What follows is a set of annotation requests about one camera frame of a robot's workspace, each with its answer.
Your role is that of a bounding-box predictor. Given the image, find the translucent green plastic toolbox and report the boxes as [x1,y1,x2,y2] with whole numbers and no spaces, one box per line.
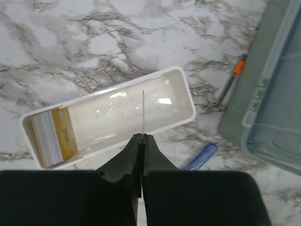
[217,0,301,175]

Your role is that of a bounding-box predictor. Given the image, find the white rectangular plastic tray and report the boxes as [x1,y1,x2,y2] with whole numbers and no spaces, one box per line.
[20,66,196,170]

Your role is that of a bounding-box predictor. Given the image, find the blue red screwdriver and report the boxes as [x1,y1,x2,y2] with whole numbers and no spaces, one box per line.
[180,143,218,171]

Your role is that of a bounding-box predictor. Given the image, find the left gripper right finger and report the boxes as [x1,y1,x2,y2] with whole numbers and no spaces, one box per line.
[142,135,268,226]

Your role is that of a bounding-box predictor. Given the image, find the grey orange pen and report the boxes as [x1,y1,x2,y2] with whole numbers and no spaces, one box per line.
[216,54,247,106]

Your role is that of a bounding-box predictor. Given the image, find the stack of cards in tray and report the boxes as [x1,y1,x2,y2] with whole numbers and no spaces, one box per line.
[30,107,78,168]

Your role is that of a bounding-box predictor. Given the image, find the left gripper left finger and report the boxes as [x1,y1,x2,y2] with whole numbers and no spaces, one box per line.
[0,134,143,226]

